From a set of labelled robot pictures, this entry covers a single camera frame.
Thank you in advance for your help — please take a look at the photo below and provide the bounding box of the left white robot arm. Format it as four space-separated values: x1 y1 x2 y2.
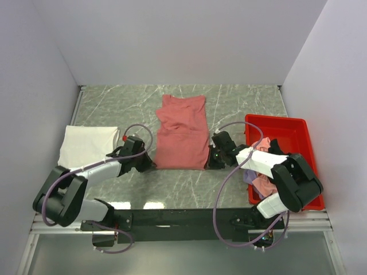
32 136 154 230

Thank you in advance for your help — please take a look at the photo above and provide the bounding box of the red plastic bin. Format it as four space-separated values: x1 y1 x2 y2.
244 114 325 211

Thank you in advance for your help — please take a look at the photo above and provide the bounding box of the aluminium frame rail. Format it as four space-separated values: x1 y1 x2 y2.
29 211 333 234

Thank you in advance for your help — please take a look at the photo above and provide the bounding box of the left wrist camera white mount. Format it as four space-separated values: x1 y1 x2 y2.
122 134 138 142

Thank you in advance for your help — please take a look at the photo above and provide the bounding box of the folded white t shirt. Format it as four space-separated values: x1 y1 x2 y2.
57 125 120 168

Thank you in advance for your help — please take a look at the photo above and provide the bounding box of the dark pink t shirt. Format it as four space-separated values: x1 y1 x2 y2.
154 95 209 170

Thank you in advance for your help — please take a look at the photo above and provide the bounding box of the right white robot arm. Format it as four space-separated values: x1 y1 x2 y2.
212 131 323 229

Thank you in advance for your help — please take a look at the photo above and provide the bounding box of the light pink t shirt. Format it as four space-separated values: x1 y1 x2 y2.
252 137 278 199

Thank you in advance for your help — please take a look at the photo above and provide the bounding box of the lavender t shirt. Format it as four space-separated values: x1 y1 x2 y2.
243 170 264 199

